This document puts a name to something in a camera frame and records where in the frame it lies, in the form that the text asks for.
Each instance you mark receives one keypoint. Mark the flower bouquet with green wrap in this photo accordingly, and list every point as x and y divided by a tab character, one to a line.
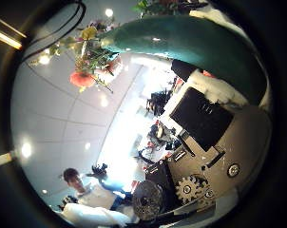
187	41

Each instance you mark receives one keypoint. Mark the person in white shirt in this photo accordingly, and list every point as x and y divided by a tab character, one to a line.
92	196

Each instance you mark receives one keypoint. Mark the round ceiling light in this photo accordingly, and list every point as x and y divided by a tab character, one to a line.
109	12
26	149

